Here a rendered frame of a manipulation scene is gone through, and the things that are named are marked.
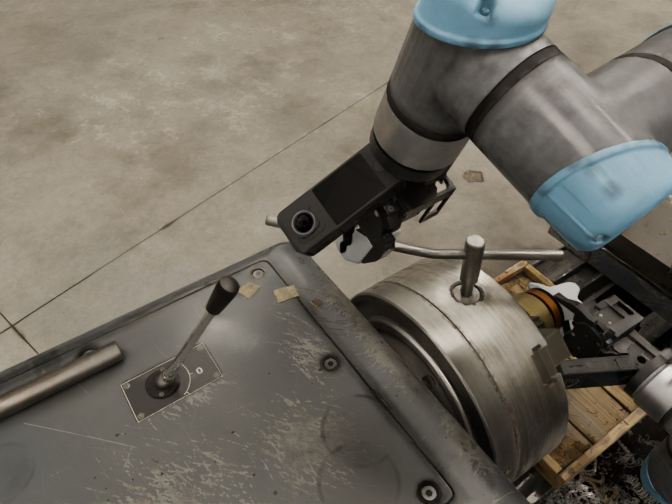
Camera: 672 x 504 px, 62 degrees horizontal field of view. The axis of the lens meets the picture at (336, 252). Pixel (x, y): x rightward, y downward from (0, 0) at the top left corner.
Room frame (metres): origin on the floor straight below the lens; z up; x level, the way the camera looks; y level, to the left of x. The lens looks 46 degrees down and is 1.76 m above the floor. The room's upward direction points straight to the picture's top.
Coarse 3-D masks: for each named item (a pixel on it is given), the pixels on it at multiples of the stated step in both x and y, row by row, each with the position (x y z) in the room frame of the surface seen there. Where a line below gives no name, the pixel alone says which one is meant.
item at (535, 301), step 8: (536, 288) 0.54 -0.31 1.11; (512, 296) 0.53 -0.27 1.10; (520, 296) 0.52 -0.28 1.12; (528, 296) 0.52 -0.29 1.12; (536, 296) 0.53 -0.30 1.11; (544, 296) 0.52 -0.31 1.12; (552, 296) 0.52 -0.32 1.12; (520, 304) 0.50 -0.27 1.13; (528, 304) 0.50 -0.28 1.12; (536, 304) 0.50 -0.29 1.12; (544, 304) 0.51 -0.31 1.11; (552, 304) 0.51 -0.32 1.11; (528, 312) 0.49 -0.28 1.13; (536, 312) 0.49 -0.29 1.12; (544, 312) 0.49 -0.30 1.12; (552, 312) 0.50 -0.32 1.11; (560, 312) 0.50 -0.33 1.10; (544, 320) 0.48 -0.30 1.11; (552, 320) 0.49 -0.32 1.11; (560, 320) 0.49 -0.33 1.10; (552, 328) 0.48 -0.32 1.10
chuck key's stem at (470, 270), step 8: (472, 240) 0.44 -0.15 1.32; (480, 240) 0.44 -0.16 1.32; (464, 248) 0.44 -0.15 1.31; (472, 248) 0.43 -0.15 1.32; (480, 248) 0.43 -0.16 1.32; (472, 256) 0.43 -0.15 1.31; (480, 256) 0.43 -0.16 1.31; (464, 264) 0.43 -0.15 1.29; (472, 264) 0.42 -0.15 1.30; (480, 264) 0.43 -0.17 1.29; (464, 272) 0.43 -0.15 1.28; (472, 272) 0.42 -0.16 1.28; (464, 280) 0.43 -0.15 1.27; (472, 280) 0.42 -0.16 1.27; (464, 288) 0.43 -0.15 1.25; (472, 288) 0.43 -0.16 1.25; (464, 296) 0.43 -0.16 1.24; (472, 296) 0.43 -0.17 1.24
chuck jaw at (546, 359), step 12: (540, 324) 0.44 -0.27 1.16; (552, 336) 0.40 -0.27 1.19; (540, 348) 0.37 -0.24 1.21; (552, 348) 0.39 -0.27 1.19; (564, 348) 0.39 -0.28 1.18; (540, 360) 0.36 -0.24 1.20; (552, 360) 0.37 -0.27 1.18; (564, 360) 0.38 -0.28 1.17; (540, 372) 0.35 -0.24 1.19; (552, 372) 0.35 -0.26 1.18
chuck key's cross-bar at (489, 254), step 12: (276, 216) 0.45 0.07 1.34; (408, 252) 0.43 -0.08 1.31; (420, 252) 0.43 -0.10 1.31; (432, 252) 0.43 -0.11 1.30; (444, 252) 0.43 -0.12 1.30; (456, 252) 0.43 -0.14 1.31; (492, 252) 0.43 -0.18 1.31; (504, 252) 0.43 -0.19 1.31; (516, 252) 0.43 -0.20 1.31; (528, 252) 0.43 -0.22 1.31; (540, 252) 0.43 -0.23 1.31; (552, 252) 0.43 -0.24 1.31
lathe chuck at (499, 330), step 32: (416, 288) 0.45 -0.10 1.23; (448, 288) 0.44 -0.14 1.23; (480, 288) 0.44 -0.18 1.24; (480, 320) 0.39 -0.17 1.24; (512, 320) 0.39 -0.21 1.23; (480, 352) 0.35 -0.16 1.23; (512, 352) 0.36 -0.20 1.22; (512, 384) 0.33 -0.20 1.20; (544, 384) 0.34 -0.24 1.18; (512, 416) 0.30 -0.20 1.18; (544, 416) 0.31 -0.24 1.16; (544, 448) 0.29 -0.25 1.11
